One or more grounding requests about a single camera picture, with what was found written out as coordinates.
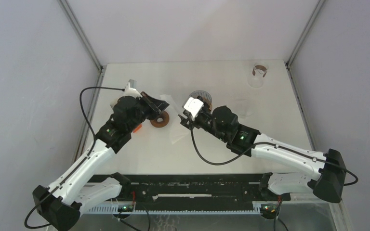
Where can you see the grey ribbed glass dripper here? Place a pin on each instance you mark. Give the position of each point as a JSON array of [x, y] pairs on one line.
[[203, 94]]

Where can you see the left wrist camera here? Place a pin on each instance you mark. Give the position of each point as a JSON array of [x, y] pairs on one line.
[[130, 89]]

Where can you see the white paper coffee filter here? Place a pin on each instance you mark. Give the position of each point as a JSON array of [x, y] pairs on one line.
[[177, 131], [173, 107]]

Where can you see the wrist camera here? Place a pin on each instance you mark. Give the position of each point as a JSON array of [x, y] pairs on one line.
[[192, 107], [130, 89]]

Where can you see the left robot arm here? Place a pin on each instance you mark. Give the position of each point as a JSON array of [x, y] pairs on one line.
[[63, 201]]

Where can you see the clear glass dripper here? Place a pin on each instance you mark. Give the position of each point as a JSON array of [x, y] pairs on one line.
[[244, 108]]

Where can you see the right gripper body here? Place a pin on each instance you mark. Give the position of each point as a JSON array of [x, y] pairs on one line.
[[204, 121]]

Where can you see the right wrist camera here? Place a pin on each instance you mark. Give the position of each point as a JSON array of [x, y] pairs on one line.
[[192, 107]]

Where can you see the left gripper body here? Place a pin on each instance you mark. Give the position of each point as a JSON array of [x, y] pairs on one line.
[[145, 111]]

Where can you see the orange filter holder box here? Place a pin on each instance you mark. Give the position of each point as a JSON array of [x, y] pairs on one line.
[[137, 128]]

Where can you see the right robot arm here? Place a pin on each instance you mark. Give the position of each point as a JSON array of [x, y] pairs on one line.
[[322, 174]]

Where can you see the clear glass with brown band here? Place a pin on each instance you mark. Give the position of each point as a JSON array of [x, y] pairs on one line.
[[259, 71]]

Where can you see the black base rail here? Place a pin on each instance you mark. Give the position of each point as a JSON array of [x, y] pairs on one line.
[[195, 193]]

